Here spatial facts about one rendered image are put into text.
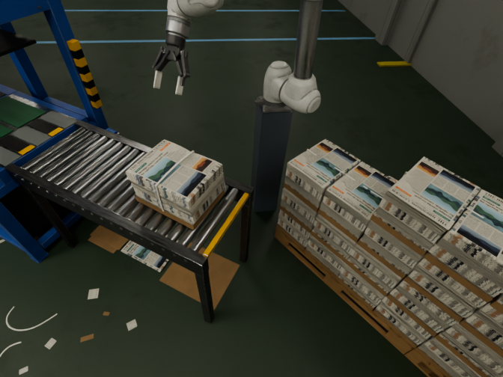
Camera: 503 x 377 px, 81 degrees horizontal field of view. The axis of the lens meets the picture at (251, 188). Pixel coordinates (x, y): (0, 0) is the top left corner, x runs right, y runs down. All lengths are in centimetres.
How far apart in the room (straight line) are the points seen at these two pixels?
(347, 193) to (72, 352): 190
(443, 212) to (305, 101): 86
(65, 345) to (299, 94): 205
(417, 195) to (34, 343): 233
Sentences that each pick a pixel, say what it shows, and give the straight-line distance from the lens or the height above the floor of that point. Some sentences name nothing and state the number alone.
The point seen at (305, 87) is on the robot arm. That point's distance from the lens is 169.
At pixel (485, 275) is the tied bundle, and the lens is 157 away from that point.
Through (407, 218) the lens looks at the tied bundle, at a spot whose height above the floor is 98.
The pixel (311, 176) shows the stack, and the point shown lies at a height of 83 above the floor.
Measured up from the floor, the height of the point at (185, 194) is 103.
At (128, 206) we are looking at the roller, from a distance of 169.
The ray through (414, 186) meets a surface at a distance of 157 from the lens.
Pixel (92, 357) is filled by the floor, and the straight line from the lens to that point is 226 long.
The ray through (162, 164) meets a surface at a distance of 152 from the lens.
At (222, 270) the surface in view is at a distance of 228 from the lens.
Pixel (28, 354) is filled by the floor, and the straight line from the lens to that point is 243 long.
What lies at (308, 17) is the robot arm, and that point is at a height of 159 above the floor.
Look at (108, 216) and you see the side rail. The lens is 167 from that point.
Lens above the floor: 204
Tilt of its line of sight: 48 degrees down
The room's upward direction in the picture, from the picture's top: 4 degrees clockwise
